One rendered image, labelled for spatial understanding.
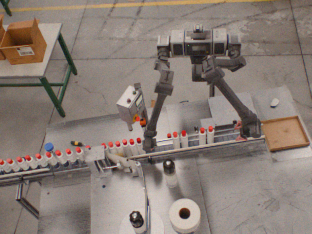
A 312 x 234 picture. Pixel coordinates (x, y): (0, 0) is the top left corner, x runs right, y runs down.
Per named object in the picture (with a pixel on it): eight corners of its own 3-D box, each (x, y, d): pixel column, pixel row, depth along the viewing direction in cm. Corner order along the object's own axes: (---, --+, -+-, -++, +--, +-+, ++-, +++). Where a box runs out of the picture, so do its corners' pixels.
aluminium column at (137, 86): (147, 142, 280) (134, 88, 226) (147, 137, 283) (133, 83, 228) (153, 141, 280) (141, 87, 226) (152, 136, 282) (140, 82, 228)
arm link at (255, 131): (253, 111, 216) (241, 116, 221) (254, 127, 209) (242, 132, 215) (263, 120, 222) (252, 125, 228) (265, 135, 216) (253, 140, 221)
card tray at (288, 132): (269, 151, 263) (270, 148, 260) (260, 123, 278) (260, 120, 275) (309, 145, 262) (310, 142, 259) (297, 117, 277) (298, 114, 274)
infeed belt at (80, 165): (54, 174, 271) (52, 171, 268) (54, 165, 276) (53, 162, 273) (263, 141, 267) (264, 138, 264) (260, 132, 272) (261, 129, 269)
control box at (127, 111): (121, 120, 239) (115, 103, 223) (133, 102, 247) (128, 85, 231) (133, 125, 235) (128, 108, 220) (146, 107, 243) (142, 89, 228)
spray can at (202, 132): (199, 146, 266) (199, 132, 250) (198, 141, 269) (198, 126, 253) (206, 146, 266) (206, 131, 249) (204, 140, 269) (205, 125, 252)
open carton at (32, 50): (6, 72, 353) (-12, 45, 323) (17, 39, 383) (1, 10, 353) (43, 69, 350) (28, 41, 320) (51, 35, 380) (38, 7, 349)
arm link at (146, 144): (157, 129, 235) (145, 126, 233) (156, 144, 228) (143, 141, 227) (153, 138, 244) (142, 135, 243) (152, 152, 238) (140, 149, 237)
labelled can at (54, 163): (53, 169, 269) (43, 157, 252) (53, 164, 272) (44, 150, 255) (60, 168, 269) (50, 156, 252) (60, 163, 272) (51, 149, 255)
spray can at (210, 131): (207, 145, 266) (207, 130, 250) (206, 140, 269) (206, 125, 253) (214, 144, 266) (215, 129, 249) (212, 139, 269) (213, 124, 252)
